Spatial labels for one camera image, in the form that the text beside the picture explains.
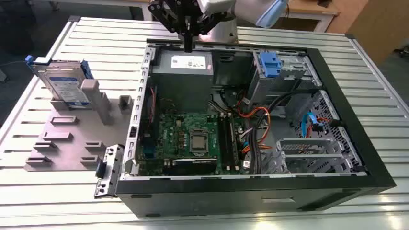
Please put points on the hard disk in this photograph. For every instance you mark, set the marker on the hard disk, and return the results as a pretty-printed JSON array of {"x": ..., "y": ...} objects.
[{"x": 66, "y": 88}]

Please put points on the black PC case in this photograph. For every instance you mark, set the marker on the black PC case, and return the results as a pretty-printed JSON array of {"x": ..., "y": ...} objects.
[{"x": 224, "y": 198}]

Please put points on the metal slot retainer bracket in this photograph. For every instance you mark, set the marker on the metal slot retainer bracket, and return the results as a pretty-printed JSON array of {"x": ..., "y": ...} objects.
[{"x": 112, "y": 167}]

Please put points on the silver CPU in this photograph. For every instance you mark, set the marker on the silver CPU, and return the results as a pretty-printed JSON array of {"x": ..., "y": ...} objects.
[{"x": 199, "y": 143}]

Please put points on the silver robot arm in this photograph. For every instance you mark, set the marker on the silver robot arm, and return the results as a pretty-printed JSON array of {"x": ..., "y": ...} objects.
[{"x": 224, "y": 31}]

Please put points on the black plastic shroud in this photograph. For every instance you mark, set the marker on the black plastic shroud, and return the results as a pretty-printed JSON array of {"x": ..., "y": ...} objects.
[{"x": 229, "y": 69}]

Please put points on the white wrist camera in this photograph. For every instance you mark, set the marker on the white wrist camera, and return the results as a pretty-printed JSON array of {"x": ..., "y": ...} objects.
[{"x": 213, "y": 6}]

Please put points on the grey power supply unit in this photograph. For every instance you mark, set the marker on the grey power supply unit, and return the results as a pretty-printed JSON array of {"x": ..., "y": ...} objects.
[{"x": 181, "y": 93}]

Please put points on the metal drive cage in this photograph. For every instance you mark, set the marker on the metal drive cage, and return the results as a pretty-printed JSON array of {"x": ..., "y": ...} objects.
[{"x": 265, "y": 88}]

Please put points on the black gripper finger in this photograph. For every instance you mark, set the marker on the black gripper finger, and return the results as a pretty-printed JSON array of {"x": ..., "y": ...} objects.
[
  {"x": 161, "y": 16},
  {"x": 211, "y": 24}
]

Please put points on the metal disk bay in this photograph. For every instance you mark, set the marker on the metal disk bay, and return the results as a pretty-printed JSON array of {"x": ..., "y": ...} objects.
[{"x": 307, "y": 155}]

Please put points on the grey parts rack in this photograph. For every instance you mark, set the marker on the grey parts rack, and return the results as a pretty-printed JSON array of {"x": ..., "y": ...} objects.
[{"x": 74, "y": 148}]

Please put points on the green motherboard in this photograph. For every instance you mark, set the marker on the green motherboard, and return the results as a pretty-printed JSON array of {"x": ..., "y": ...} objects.
[{"x": 172, "y": 124}]

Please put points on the wooden cabinet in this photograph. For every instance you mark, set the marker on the wooden cabinet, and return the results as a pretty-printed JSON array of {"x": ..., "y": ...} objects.
[{"x": 377, "y": 24}]

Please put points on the black graphics card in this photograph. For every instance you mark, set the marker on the black graphics card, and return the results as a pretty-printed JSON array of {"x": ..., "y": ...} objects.
[{"x": 192, "y": 165}]

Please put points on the blue drive latch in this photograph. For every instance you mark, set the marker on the blue drive latch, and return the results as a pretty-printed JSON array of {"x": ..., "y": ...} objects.
[{"x": 269, "y": 64}]

